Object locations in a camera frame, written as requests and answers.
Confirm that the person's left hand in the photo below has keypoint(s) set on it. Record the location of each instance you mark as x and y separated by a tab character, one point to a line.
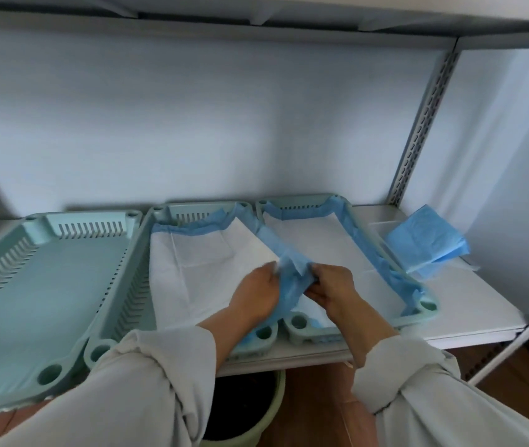
252	295

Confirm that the person's right hand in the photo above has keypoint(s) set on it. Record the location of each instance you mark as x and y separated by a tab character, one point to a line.
339	293

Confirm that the person's left thumb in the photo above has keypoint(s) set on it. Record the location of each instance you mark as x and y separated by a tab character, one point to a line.
270	268

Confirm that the person's right thumb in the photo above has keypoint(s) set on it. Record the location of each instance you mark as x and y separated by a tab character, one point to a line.
322	273

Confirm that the blue and white absorbent pad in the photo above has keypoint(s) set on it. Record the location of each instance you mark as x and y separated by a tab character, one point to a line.
190	274
320	237

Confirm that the person's left forearm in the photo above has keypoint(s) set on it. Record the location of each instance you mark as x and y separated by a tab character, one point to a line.
152	381

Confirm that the person's right forearm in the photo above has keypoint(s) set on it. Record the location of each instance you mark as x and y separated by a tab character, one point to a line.
413	391

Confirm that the folded blue absorbent pads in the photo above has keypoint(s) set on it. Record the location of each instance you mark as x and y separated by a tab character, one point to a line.
425	244

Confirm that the white metal shelf rack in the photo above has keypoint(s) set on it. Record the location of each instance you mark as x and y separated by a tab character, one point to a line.
460	302

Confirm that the light green plastic bin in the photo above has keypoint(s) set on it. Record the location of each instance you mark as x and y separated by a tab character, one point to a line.
245	409

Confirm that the empty light green plastic tray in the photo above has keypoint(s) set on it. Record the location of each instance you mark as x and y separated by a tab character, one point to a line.
40	293

